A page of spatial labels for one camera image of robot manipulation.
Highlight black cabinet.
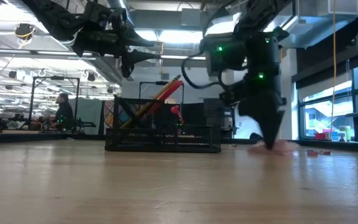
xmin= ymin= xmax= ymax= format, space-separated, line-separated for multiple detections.
xmin=203 ymin=98 xmax=236 ymax=140

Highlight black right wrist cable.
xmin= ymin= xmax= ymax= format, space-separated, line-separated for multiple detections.
xmin=180 ymin=51 xmax=222 ymax=91

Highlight black mesh desk organizer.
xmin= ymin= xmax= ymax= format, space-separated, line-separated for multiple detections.
xmin=104 ymin=96 xmax=223 ymax=153

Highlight white and blue boxes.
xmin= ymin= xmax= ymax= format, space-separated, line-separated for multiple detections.
xmin=321 ymin=125 xmax=356 ymax=142

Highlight yellow hanging cable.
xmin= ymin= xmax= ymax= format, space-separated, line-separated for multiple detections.
xmin=330 ymin=0 xmax=337 ymax=131

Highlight pink sticky note pad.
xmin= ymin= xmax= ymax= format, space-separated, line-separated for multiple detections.
xmin=248 ymin=139 xmax=298 ymax=156

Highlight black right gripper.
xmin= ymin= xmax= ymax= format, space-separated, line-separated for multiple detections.
xmin=219 ymin=71 xmax=288 ymax=150

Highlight yellow pencil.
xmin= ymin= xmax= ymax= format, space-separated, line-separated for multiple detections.
xmin=122 ymin=74 xmax=182 ymax=128

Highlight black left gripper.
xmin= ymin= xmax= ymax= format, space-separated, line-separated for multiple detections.
xmin=71 ymin=1 xmax=162 ymax=78

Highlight black aluminium table frame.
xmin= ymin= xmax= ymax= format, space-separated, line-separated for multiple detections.
xmin=0 ymin=132 xmax=358 ymax=154

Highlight colourful patchwork quilt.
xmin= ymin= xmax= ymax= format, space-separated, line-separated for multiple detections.
xmin=103 ymin=99 xmax=142 ymax=134

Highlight person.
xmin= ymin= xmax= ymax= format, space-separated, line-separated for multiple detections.
xmin=50 ymin=92 xmax=75 ymax=131

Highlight grey partition panel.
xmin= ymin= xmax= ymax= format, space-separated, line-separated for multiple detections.
xmin=73 ymin=98 xmax=104 ymax=135

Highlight black ceiling dome camera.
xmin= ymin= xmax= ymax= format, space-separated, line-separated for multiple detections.
xmin=14 ymin=23 xmax=37 ymax=41

